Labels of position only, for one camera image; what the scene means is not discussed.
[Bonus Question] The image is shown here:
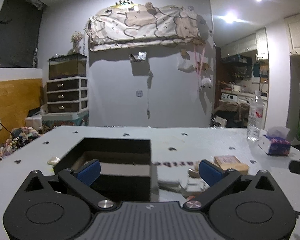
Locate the brown cloth covered chair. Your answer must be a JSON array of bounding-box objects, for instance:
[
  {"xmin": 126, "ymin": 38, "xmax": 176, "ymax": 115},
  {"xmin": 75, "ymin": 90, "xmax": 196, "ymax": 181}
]
[{"xmin": 212, "ymin": 100, "xmax": 250, "ymax": 128}]

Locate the teal patterned side table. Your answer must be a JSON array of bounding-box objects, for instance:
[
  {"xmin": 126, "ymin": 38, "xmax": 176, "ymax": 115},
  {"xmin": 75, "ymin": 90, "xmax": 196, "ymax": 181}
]
[{"xmin": 42, "ymin": 111, "xmax": 89, "ymax": 128}]

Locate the clear plastic water bottle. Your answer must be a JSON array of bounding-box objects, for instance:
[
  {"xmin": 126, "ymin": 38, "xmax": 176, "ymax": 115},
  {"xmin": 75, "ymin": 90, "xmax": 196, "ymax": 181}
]
[{"xmin": 247, "ymin": 90, "xmax": 264, "ymax": 142}]

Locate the black cardboard box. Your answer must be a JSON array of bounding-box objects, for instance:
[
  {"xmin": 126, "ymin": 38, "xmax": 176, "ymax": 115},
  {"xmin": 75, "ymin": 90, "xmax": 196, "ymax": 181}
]
[{"xmin": 53, "ymin": 138, "xmax": 152, "ymax": 203}]

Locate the shiny cream ribbon strip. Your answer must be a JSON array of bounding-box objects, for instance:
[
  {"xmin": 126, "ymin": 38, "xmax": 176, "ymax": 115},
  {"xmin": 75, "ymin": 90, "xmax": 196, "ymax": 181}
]
[{"xmin": 47, "ymin": 157, "xmax": 61, "ymax": 166}]

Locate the blue tissue box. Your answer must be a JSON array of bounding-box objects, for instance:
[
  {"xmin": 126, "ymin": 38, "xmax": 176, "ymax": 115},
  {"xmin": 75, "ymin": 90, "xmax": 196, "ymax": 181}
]
[{"xmin": 258, "ymin": 126, "xmax": 291, "ymax": 156}]

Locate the tan wooden block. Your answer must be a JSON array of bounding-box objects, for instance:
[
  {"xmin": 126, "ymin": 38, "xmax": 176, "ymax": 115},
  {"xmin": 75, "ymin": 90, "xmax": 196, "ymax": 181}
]
[{"xmin": 221, "ymin": 163, "xmax": 249, "ymax": 175}]

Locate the pile of plush toys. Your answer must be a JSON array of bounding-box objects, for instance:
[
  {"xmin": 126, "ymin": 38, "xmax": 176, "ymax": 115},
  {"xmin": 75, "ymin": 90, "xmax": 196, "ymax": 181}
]
[{"xmin": 0, "ymin": 127, "xmax": 41, "ymax": 160}]

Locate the white three-drawer cabinet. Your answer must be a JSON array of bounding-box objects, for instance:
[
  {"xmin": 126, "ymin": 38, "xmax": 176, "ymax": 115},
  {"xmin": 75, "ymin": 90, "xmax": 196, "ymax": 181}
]
[{"xmin": 46, "ymin": 76, "xmax": 88, "ymax": 113}]

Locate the dried flower bouquet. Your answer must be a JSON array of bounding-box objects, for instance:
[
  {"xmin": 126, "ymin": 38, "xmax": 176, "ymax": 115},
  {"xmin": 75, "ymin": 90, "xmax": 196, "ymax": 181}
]
[{"xmin": 70, "ymin": 31, "xmax": 84, "ymax": 54}]

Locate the glass fish tank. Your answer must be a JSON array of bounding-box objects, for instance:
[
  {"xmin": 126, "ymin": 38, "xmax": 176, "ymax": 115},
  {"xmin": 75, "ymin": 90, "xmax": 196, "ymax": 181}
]
[{"xmin": 49, "ymin": 53, "xmax": 87, "ymax": 80}]

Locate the white plush sheep toy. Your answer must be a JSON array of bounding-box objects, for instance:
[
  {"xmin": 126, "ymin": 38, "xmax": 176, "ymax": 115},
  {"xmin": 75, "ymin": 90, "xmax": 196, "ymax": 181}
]
[{"xmin": 200, "ymin": 77, "xmax": 212, "ymax": 88}]

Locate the patterned cloth wall hanging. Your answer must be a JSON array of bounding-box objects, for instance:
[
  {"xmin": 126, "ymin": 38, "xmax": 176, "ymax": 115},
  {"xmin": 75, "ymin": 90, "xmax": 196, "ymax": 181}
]
[{"xmin": 86, "ymin": 2, "xmax": 205, "ymax": 52}]

